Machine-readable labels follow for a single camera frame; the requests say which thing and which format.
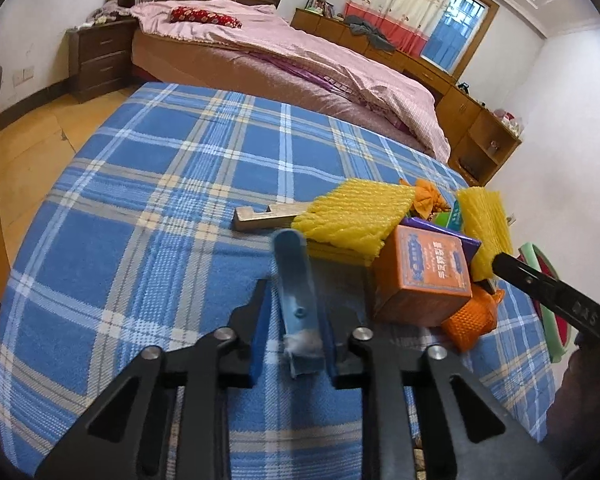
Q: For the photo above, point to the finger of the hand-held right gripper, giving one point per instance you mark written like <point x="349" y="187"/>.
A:
<point x="555" y="292"/>

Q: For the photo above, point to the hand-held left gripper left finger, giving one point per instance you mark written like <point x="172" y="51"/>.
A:
<point x="260" y="345"/>

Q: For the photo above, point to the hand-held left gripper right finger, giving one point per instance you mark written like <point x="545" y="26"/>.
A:
<point x="331" y="355"/>

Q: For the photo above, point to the green-rimmed red bin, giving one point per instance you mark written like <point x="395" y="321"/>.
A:
<point x="551" y="334"/>

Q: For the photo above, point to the blue plastic channel piece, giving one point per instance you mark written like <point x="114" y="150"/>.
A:
<point x="292" y="270"/>

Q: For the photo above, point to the orange foam net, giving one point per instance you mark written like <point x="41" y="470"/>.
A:
<point x="472" y="322"/>

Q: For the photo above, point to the small yellow foam net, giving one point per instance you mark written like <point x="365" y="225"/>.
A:
<point x="482" y="225"/>

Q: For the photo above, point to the notched wooden block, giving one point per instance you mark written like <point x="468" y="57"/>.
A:
<point x="260" y="217"/>

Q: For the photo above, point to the orange plastic bag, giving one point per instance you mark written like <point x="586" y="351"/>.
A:
<point x="427" y="200"/>

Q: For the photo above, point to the purple flat box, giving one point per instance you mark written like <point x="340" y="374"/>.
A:
<point x="469" y="247"/>

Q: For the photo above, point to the orange cardboard box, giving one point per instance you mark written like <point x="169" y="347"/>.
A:
<point x="420" y="280"/>

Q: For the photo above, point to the person's dark clothing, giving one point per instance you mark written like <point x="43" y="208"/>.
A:
<point x="590" y="410"/>

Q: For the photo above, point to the green packet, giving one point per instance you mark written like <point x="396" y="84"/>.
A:
<point x="450" y="220"/>

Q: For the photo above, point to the large yellow foam net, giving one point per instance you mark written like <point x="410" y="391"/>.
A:
<point x="355" y="210"/>

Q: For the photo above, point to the glass jar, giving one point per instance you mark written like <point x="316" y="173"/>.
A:
<point x="493" y="146"/>

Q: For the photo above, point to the blue plaid blanket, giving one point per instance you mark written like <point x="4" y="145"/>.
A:
<point x="155" y="220"/>

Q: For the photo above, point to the small items on shelf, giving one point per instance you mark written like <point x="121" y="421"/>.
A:
<point x="509" y="119"/>

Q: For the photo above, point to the long wooden cabinet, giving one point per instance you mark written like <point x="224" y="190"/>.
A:
<point x="460" y="105"/>

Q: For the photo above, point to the small black item on cabinet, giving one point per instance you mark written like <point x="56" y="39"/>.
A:
<point x="464" y="86"/>

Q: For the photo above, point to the wooden bed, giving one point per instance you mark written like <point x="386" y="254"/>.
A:
<point x="190" y="60"/>

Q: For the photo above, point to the bed with pink blanket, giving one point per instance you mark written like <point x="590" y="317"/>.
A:
<point x="300" y="45"/>

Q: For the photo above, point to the grey clothes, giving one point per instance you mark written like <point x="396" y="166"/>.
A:
<point x="370" y="30"/>

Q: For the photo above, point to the dark wooden nightstand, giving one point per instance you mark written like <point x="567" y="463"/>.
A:
<point x="100" y="60"/>

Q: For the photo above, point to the cream and pink curtain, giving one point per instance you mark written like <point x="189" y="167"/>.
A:
<point x="400" y="0"/>

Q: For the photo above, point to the red floral pillow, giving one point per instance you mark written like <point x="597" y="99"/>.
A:
<point x="205" y="16"/>

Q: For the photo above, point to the photo frames on cabinet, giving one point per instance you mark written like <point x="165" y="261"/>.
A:
<point x="320" y="6"/>

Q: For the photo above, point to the clothes pile on nightstand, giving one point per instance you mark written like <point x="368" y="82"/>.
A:
<point x="105" y="12"/>

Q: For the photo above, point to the window with wooden frame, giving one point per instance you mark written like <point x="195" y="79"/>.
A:
<point x="455" y="30"/>

